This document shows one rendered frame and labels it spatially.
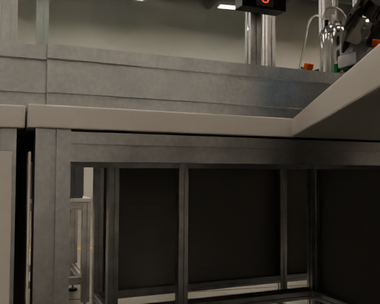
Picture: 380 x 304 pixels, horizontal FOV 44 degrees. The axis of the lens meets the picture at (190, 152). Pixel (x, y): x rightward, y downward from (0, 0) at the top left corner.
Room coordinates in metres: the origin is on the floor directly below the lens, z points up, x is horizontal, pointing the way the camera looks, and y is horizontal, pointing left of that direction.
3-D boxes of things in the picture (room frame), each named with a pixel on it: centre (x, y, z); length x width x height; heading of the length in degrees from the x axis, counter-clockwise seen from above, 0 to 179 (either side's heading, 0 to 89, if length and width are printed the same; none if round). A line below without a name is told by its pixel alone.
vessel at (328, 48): (2.09, -0.64, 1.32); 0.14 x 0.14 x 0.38
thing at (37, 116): (1.54, -0.22, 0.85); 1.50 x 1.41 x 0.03; 112
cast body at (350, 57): (1.13, -0.39, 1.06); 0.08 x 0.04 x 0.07; 23
